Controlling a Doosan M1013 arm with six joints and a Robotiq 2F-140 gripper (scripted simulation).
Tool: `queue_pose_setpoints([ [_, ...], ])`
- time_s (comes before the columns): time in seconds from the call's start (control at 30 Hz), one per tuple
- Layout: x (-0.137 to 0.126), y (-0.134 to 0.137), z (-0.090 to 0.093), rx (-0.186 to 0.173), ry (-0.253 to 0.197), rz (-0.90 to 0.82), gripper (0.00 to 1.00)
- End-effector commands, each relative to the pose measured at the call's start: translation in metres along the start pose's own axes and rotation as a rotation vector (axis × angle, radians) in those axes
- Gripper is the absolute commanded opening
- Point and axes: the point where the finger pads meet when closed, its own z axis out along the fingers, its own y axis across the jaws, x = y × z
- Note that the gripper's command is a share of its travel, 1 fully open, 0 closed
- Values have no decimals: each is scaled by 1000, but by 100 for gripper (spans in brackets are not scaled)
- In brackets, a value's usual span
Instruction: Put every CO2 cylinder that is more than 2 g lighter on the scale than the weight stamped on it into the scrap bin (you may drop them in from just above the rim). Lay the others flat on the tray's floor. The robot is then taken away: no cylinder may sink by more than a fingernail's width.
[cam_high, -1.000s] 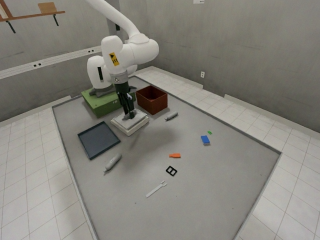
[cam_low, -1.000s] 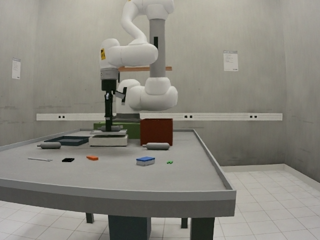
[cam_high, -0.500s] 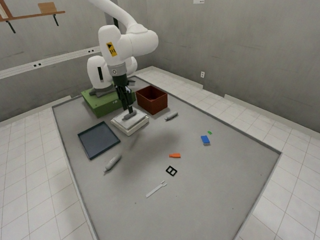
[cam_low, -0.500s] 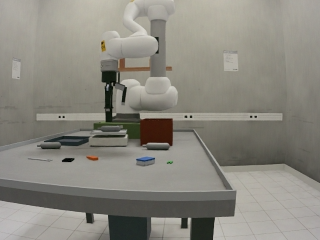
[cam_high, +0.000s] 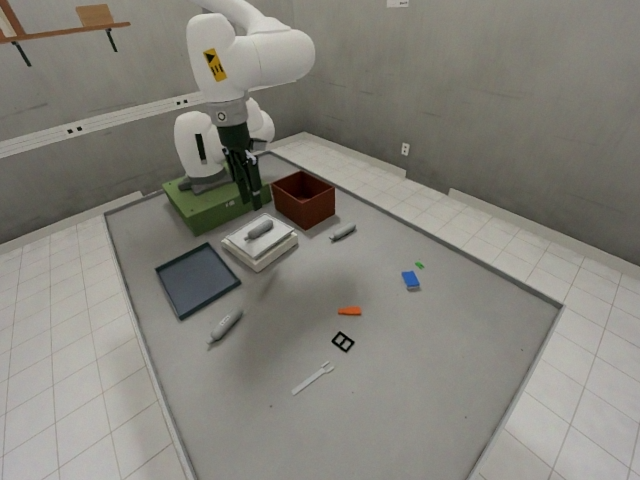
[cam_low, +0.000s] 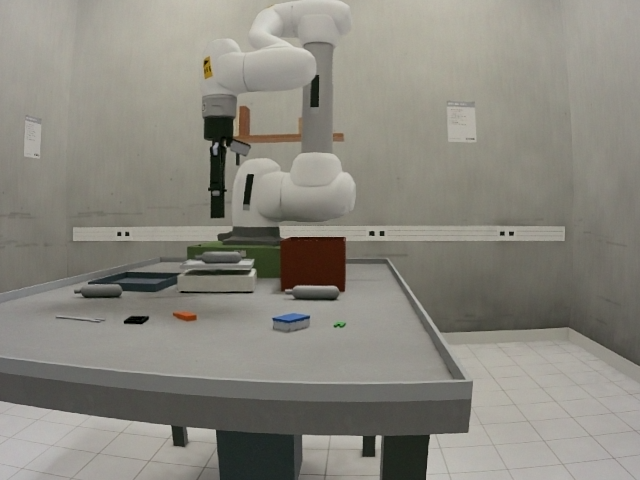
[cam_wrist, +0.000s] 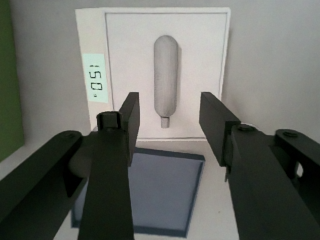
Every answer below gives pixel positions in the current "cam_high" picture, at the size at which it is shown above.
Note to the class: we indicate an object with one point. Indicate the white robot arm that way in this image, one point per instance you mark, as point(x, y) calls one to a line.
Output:
point(225, 66)

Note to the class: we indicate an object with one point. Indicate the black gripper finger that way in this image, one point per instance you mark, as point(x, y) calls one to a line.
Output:
point(236, 175)
point(252, 176)

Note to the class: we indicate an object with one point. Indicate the red open box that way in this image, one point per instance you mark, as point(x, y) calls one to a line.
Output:
point(317, 199)

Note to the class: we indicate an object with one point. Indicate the grey table edge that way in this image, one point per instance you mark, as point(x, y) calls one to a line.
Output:
point(505, 275)

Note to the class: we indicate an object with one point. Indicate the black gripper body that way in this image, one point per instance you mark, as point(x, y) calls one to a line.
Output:
point(234, 136)

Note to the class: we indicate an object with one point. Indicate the orange block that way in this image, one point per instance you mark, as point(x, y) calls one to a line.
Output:
point(350, 311)

